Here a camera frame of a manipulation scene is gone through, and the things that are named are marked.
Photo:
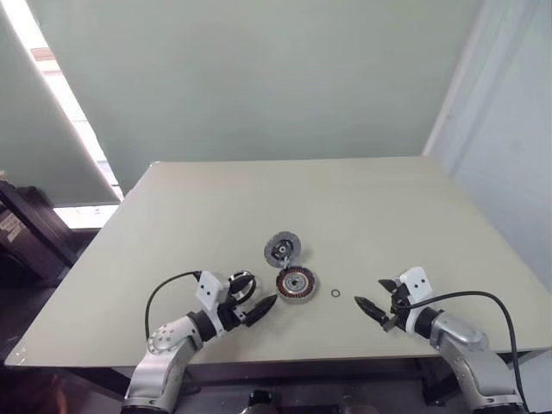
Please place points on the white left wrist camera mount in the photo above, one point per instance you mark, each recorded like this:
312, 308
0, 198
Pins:
207, 286

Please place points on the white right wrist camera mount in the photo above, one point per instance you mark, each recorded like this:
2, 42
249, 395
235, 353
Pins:
416, 282

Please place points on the dark table frame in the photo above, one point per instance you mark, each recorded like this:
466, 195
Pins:
323, 375

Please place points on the black cabinet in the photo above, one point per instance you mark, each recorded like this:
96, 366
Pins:
30, 224

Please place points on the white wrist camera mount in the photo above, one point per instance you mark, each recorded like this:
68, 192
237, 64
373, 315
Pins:
207, 286
416, 282

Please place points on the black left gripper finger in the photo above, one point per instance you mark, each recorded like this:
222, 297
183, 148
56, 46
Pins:
238, 286
262, 309

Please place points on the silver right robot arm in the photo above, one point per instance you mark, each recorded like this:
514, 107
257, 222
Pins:
466, 345

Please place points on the grey motor cover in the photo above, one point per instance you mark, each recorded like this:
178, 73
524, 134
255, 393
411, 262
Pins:
271, 254

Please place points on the white label sticker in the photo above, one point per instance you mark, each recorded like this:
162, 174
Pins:
10, 228

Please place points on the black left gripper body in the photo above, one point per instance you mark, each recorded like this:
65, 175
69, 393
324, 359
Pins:
228, 319

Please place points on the black ring part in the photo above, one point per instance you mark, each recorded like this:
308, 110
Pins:
255, 289

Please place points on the white corner trim strip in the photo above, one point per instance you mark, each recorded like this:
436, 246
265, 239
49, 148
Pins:
448, 86

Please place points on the grey motor base copper windings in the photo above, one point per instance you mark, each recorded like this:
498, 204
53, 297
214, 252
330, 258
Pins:
285, 285

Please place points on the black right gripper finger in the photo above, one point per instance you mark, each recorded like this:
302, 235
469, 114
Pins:
370, 308
390, 284

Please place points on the bright window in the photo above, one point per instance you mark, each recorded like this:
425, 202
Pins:
64, 95

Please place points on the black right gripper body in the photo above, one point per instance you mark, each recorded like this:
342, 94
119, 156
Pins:
399, 304

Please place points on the grey-green roller blind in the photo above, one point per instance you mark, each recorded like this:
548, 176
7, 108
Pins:
34, 129

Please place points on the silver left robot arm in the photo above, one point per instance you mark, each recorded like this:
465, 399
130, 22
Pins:
159, 366

